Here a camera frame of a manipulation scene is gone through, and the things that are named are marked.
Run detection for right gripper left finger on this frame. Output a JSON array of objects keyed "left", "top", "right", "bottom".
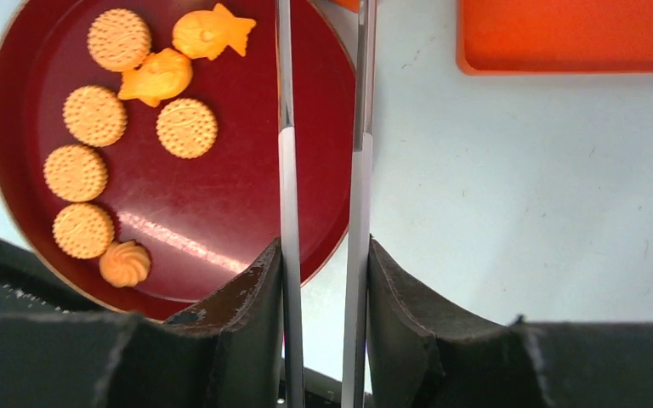
[{"left": 0, "top": 240, "right": 283, "bottom": 407}]

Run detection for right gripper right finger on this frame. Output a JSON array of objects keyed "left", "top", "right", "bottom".
[{"left": 367, "top": 241, "right": 653, "bottom": 407}]

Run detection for metal tongs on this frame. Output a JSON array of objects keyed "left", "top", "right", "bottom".
[{"left": 276, "top": 1, "right": 377, "bottom": 407}]

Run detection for dark red round plate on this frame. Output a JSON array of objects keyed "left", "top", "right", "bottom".
[{"left": 0, "top": 0, "right": 358, "bottom": 323}]

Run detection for orange box lid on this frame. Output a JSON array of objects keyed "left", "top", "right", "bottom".
[{"left": 456, "top": 1, "right": 653, "bottom": 75}]

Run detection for orange cookie box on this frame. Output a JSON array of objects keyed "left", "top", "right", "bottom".
[{"left": 330, "top": 0, "right": 361, "bottom": 13}]

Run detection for swirl tan cookie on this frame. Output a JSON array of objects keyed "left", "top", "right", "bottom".
[{"left": 99, "top": 241, "right": 151, "bottom": 287}]

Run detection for round tan biscuit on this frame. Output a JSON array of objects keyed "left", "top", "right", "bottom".
[
  {"left": 62, "top": 85, "right": 128, "bottom": 147},
  {"left": 87, "top": 8, "right": 151, "bottom": 72},
  {"left": 156, "top": 98, "right": 219, "bottom": 159},
  {"left": 43, "top": 144, "right": 108, "bottom": 202},
  {"left": 52, "top": 202, "right": 115, "bottom": 259}
]

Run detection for orange fish cookie lower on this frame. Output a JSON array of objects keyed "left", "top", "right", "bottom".
[{"left": 117, "top": 48, "right": 193, "bottom": 107}]

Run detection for orange fish cookie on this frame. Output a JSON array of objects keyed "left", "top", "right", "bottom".
[
  {"left": 172, "top": 3, "right": 257, "bottom": 60},
  {"left": 117, "top": 48, "right": 193, "bottom": 107}
]

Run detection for orange fish cookie upper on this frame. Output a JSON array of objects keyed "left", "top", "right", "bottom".
[{"left": 172, "top": 3, "right": 257, "bottom": 60}]

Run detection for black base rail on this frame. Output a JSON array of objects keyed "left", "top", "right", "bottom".
[{"left": 0, "top": 240, "right": 103, "bottom": 313}]

